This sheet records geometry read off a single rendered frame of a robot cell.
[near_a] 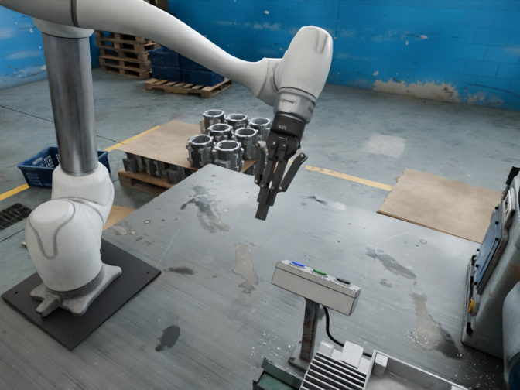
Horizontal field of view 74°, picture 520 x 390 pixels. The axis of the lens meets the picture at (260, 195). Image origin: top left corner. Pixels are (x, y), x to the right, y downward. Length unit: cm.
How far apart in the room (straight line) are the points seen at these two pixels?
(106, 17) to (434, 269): 111
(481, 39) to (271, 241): 497
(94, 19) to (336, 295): 70
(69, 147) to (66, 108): 11
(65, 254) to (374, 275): 88
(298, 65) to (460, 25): 508
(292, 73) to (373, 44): 524
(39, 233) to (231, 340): 55
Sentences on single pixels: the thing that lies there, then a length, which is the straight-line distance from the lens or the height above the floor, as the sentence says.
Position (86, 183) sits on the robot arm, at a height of 108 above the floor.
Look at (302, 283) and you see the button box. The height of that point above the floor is 107.
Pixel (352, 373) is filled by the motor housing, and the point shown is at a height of 111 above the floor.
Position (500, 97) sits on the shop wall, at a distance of 597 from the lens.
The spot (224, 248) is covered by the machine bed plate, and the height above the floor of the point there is 80.
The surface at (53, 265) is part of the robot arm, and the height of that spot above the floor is 97.
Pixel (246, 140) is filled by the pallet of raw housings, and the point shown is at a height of 52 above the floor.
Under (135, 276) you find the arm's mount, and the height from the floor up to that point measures 81.
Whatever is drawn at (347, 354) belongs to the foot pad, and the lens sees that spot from 63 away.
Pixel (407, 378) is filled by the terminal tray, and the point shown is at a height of 112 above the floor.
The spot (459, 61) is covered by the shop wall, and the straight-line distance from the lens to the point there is 587.
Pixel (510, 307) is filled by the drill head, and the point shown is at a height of 106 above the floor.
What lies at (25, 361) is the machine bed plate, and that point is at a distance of 109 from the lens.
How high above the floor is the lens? 159
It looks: 33 degrees down
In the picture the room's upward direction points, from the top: straight up
